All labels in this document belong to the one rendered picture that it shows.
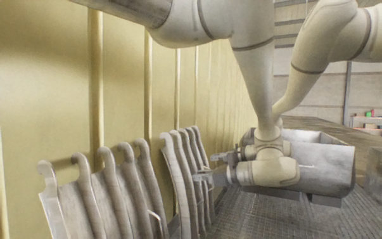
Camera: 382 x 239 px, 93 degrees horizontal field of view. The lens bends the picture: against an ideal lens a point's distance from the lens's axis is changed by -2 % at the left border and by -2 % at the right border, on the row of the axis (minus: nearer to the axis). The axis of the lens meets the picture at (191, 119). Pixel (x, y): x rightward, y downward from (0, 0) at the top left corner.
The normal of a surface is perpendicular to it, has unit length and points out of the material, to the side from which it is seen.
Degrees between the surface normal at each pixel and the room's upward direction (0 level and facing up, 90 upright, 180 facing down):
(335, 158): 90
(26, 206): 90
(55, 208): 90
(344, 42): 128
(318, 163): 88
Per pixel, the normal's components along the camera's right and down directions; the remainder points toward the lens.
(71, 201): 0.82, -0.40
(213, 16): -0.40, 0.63
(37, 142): 0.91, 0.06
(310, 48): -0.73, 0.52
